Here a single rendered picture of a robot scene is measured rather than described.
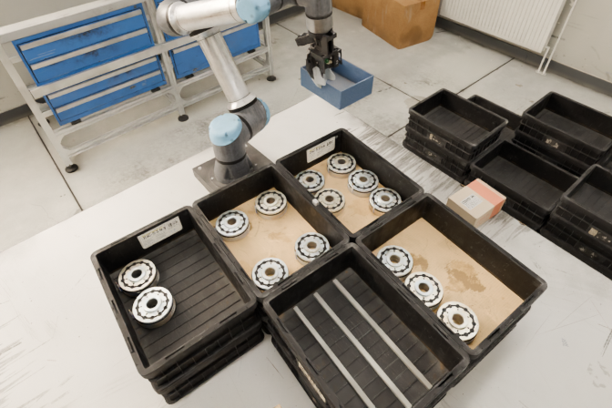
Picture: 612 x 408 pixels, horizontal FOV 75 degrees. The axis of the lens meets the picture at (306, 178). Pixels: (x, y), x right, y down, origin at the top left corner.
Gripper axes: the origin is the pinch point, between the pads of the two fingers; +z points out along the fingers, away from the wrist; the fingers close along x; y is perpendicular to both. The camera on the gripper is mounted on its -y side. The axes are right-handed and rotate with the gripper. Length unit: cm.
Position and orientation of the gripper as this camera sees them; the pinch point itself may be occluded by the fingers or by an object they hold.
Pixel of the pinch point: (320, 83)
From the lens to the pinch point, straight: 135.0
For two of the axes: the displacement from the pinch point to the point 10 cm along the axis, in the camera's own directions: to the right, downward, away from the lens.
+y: 6.2, 5.5, -5.6
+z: 0.9, 6.6, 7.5
